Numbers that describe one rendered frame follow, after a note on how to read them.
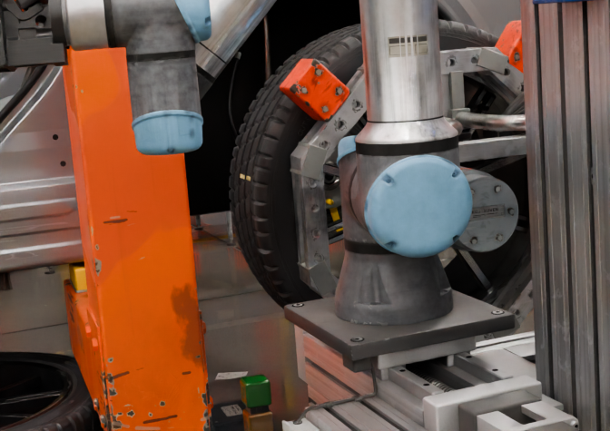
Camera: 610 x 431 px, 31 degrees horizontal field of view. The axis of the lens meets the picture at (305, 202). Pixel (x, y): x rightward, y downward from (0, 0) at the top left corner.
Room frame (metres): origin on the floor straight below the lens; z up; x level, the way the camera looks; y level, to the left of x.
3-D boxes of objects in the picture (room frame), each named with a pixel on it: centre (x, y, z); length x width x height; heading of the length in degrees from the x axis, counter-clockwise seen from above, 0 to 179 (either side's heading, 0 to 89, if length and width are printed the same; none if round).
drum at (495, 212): (1.89, -0.27, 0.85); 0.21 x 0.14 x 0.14; 17
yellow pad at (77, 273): (2.25, 0.43, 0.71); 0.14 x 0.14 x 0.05; 17
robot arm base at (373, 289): (1.36, -0.10, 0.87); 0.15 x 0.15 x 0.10
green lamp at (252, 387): (1.60, 0.10, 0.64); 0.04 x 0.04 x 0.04; 17
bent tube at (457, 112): (1.87, -0.38, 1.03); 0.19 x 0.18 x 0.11; 17
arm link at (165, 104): (1.21, 0.15, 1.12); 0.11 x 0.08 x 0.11; 7
